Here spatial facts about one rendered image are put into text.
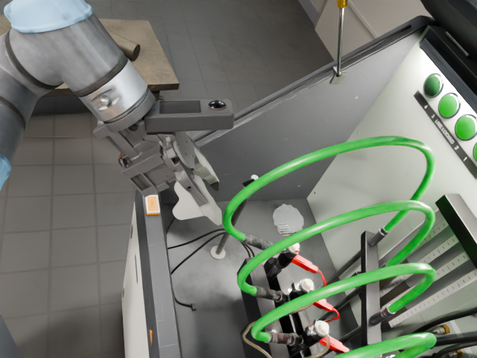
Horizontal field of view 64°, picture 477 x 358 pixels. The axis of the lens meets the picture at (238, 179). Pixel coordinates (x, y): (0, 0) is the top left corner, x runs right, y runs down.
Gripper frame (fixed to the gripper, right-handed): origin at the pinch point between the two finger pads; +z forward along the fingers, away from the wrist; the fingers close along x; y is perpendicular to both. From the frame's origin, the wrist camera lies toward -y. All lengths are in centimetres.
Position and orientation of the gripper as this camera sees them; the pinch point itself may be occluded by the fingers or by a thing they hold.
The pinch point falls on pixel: (219, 199)
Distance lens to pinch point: 59.5
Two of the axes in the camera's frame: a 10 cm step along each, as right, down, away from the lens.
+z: 4.7, 6.7, 5.8
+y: -8.8, 4.2, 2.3
